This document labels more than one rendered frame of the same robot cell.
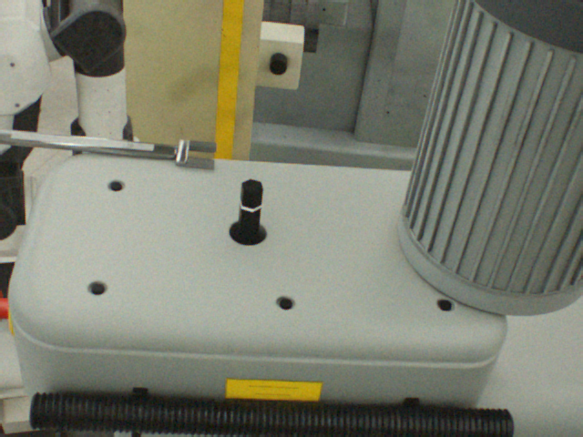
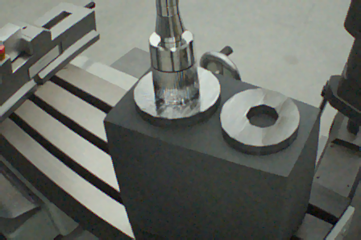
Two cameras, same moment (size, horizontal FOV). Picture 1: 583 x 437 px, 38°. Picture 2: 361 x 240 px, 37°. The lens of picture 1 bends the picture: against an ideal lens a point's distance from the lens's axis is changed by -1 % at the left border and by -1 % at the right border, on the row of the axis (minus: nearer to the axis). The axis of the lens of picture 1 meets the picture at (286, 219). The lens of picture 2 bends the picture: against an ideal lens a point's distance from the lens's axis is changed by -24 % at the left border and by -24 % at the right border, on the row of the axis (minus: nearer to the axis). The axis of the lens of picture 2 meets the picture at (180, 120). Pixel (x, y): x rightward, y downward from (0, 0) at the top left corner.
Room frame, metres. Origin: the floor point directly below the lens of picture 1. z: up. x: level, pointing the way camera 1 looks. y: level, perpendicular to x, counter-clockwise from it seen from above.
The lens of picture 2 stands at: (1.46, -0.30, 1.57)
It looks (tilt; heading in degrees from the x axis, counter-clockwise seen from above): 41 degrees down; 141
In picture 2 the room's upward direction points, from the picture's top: 6 degrees counter-clockwise
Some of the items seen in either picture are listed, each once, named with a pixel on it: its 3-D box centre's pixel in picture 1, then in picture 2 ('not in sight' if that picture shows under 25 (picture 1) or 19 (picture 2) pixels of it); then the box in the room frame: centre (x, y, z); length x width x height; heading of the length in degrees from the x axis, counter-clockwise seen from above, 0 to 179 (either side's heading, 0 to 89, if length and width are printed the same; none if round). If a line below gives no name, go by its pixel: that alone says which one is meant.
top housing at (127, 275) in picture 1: (256, 289); not in sight; (0.62, 0.02, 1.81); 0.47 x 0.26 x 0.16; 97
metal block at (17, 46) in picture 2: not in sight; (7, 43); (0.54, 0.03, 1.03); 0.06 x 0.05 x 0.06; 7
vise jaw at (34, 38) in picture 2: not in sight; (26, 34); (0.54, 0.08, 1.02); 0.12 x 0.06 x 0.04; 7
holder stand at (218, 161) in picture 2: not in sight; (223, 171); (1.07, 0.07, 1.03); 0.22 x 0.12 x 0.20; 18
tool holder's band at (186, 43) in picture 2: not in sight; (171, 40); (1.02, 0.06, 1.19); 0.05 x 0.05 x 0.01
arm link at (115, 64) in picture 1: (97, 26); not in sight; (1.29, 0.37, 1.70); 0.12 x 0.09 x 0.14; 17
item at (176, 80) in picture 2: not in sight; (174, 67); (1.02, 0.06, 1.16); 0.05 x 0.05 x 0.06
